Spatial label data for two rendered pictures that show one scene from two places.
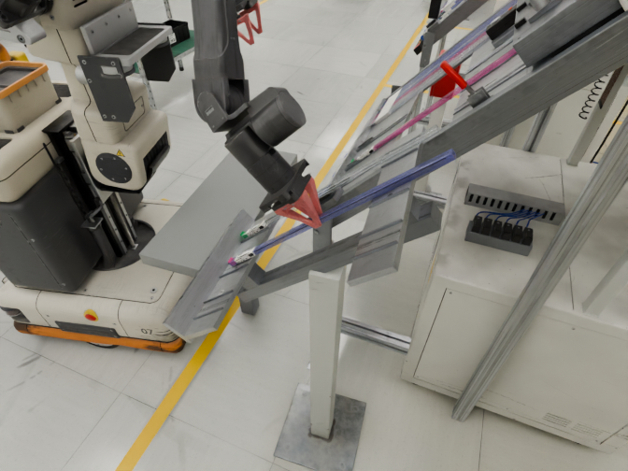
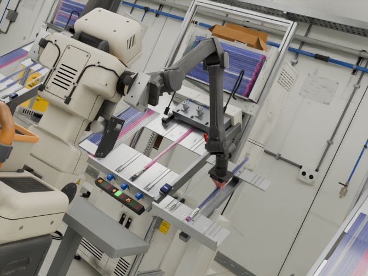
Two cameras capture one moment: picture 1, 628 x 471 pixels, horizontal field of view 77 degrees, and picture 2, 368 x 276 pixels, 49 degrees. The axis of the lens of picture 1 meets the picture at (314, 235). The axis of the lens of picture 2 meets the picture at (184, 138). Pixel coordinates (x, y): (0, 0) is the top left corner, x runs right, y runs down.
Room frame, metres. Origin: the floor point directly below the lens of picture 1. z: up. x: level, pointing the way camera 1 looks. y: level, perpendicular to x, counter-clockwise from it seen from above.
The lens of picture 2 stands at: (0.38, 1.89, 1.16)
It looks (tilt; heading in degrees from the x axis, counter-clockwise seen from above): 3 degrees down; 281
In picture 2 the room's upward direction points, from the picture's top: 24 degrees clockwise
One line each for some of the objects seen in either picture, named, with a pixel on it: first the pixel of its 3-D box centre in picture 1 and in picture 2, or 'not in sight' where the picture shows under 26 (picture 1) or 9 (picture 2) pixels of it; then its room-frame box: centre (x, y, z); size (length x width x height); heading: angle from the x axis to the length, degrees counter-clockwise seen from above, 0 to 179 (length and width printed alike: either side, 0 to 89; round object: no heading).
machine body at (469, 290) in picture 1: (526, 287); (149, 236); (0.84, -0.73, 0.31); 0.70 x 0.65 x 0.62; 158
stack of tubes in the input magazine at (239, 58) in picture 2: not in sight; (223, 67); (0.83, -0.59, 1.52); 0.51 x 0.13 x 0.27; 158
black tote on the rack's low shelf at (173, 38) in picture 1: (157, 39); not in sight; (3.07, 1.15, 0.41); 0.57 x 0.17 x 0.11; 158
